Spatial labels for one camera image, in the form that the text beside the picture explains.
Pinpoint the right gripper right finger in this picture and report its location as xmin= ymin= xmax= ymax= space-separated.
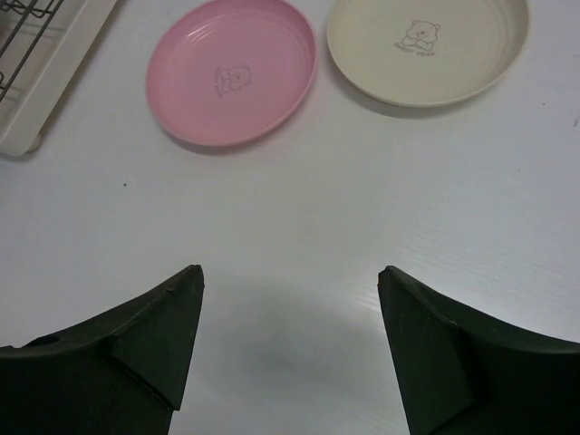
xmin=378 ymin=266 xmax=579 ymax=434

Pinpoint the pink plate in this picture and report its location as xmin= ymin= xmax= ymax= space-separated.
xmin=146 ymin=1 xmax=319 ymax=147

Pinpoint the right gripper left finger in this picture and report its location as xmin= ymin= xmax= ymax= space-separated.
xmin=1 ymin=266 xmax=204 ymax=434

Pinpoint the cream plate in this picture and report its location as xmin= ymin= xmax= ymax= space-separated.
xmin=326 ymin=0 xmax=530 ymax=109

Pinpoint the wire dish rack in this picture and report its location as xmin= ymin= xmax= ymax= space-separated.
xmin=1 ymin=0 xmax=63 ymax=101

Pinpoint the beige drip tray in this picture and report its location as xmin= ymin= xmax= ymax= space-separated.
xmin=1 ymin=0 xmax=117 ymax=158

